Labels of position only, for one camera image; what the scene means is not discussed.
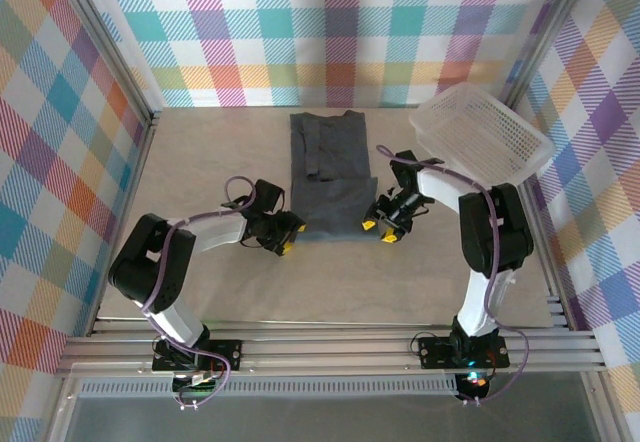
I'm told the dark grey t-shirt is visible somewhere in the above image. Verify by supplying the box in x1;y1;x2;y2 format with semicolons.
288;109;380;244

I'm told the white perforated plastic basket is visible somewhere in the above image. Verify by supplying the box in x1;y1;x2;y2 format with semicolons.
408;81;555;198

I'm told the small controller board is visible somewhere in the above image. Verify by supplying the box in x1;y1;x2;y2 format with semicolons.
459;369;494;399
172;371;226;399

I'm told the grey lower shelf panel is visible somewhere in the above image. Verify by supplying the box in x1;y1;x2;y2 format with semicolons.
62;395;601;442

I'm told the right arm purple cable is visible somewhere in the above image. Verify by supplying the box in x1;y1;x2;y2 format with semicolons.
375;144;531;406

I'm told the aluminium mounting rail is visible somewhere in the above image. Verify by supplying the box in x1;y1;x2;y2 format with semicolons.
54;329;606;378

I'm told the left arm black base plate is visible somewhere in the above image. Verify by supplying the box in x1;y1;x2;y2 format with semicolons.
151;337;245;374

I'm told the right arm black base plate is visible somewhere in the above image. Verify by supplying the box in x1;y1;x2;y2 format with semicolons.
417;332;511;369

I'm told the aluminium side rail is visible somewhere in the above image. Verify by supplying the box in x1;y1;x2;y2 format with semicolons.
88;111;161;336
519;181;574;332

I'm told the grey slotted cable duct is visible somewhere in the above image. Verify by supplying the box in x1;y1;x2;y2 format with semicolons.
79;380;459;397

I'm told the aluminium frame post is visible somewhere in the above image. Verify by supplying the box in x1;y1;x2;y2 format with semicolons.
47;0;164;131
499;0;601;113

